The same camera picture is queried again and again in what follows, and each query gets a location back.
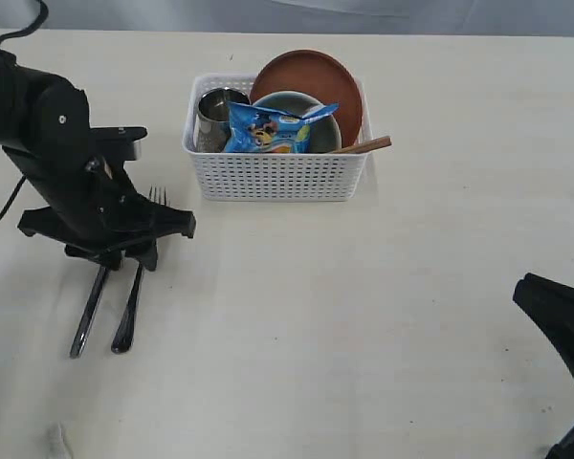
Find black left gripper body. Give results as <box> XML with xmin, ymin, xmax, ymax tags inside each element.
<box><xmin>2</xmin><ymin>126</ymin><xmax>156</xmax><ymax>271</ymax></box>

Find stainless steel knife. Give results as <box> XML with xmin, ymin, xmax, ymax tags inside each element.
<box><xmin>69</xmin><ymin>266</ymin><xmax>109</xmax><ymax>360</ymax></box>

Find stainless steel fork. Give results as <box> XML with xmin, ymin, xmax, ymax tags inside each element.
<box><xmin>110</xmin><ymin>186</ymin><xmax>168</xmax><ymax>355</ymax></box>

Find stainless steel cup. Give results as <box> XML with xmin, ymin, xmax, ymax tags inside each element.
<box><xmin>193</xmin><ymin>87</ymin><xmax>250</xmax><ymax>153</ymax></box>

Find brown round plate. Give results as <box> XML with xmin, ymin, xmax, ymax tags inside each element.
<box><xmin>250</xmin><ymin>50</ymin><xmax>364</xmax><ymax>146</ymax></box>

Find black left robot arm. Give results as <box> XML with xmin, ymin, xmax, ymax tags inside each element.
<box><xmin>0</xmin><ymin>52</ymin><xmax>196</xmax><ymax>271</ymax></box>

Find white perforated plastic basket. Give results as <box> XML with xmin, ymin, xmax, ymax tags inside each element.
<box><xmin>182</xmin><ymin>74</ymin><xmax>369</xmax><ymax>202</ymax></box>

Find blue snack bag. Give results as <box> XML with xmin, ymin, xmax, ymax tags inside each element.
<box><xmin>223</xmin><ymin>102</ymin><xmax>339</xmax><ymax>154</ymax></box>

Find brown wooden chopsticks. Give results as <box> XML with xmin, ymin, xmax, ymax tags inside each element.
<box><xmin>331</xmin><ymin>136</ymin><xmax>392</xmax><ymax>154</ymax></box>

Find black cable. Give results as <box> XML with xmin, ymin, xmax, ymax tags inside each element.
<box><xmin>0</xmin><ymin>0</ymin><xmax>50</xmax><ymax>229</ymax></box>

